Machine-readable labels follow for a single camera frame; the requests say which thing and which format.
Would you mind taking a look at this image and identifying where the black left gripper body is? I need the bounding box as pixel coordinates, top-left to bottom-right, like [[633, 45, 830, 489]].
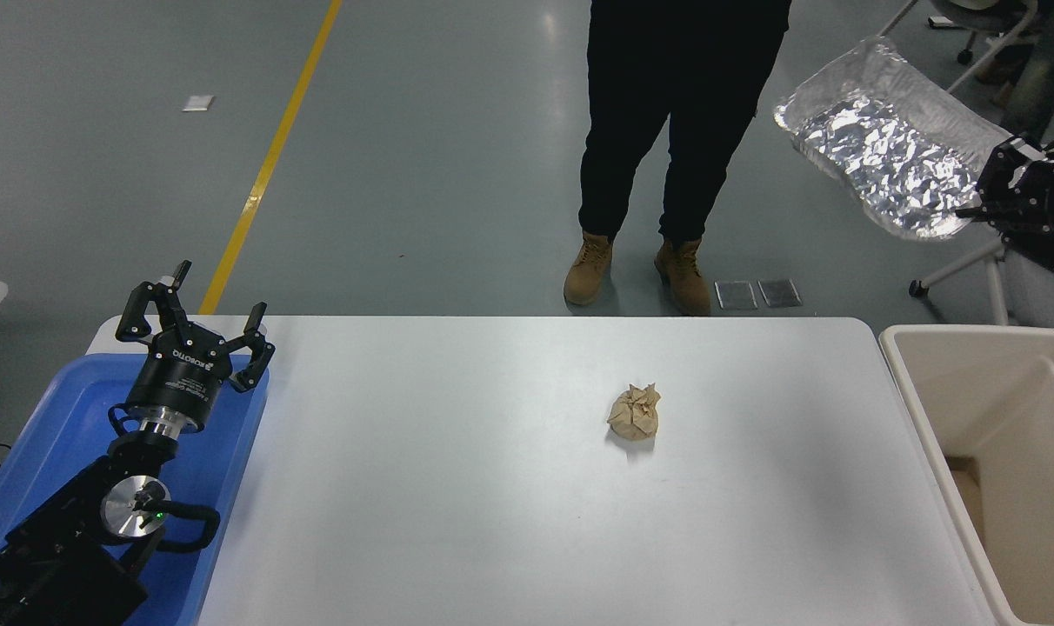
[[127, 320, 233, 433]]

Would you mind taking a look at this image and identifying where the silver foil tray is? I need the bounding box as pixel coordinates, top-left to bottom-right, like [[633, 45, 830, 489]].
[[773, 37, 1012, 242]]

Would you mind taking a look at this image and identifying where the grey metal floor plate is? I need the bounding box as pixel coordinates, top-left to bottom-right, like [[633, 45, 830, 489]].
[[757, 277, 803, 309], [714, 280, 758, 311]]

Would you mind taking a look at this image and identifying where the white chair with armrest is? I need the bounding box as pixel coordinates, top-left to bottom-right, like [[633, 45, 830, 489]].
[[908, 235, 1015, 326]]

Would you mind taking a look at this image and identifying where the blue plastic tray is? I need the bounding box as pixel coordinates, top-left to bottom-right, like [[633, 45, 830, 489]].
[[0, 352, 270, 626]]

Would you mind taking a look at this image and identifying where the large pale plastic bin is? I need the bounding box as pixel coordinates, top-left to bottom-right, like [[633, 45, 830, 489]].
[[877, 324, 1054, 626]]

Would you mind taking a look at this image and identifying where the crumpled tan paper ball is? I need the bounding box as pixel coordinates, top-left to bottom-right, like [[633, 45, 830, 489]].
[[606, 383, 661, 442]]

